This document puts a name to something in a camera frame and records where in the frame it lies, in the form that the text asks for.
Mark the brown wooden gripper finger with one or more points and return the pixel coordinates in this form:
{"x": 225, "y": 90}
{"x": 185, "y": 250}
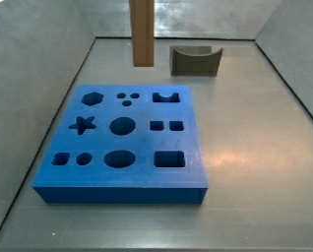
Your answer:
{"x": 143, "y": 32}

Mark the olive green arch block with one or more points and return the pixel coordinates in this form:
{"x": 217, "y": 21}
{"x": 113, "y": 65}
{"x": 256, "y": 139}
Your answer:
{"x": 195, "y": 60}

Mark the blue shape sorter board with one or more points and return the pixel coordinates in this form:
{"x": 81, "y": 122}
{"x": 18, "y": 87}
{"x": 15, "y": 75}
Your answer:
{"x": 125, "y": 148}

